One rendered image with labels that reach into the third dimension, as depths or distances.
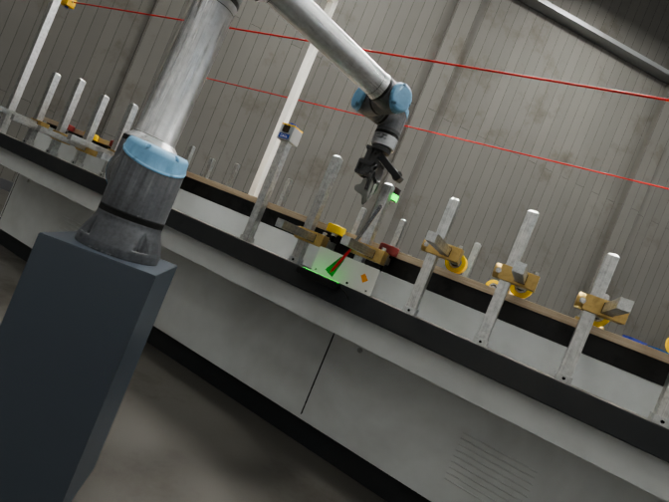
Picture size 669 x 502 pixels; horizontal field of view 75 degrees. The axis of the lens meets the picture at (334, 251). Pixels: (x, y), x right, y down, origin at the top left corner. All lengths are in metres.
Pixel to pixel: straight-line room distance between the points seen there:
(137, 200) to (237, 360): 1.18
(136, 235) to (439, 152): 5.56
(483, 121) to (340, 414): 5.42
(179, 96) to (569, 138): 6.56
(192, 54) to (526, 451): 1.61
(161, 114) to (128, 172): 0.25
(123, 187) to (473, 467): 1.43
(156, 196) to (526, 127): 6.31
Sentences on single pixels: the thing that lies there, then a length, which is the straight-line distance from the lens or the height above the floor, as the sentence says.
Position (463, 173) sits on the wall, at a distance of 6.48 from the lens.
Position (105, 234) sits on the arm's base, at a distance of 1.10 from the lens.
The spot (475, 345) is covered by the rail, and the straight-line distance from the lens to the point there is 1.48.
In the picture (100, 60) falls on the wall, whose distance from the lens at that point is 6.45.
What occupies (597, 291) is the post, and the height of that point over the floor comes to 0.99.
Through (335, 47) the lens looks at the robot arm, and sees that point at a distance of 1.36.
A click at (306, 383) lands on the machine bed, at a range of 1.94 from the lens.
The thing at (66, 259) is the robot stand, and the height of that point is 0.57.
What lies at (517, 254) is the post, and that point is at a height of 1.01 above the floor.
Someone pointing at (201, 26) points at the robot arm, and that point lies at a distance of 1.35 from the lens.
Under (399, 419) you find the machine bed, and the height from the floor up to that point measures 0.30.
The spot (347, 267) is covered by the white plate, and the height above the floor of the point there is 0.76.
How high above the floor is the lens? 0.79
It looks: level
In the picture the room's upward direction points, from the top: 22 degrees clockwise
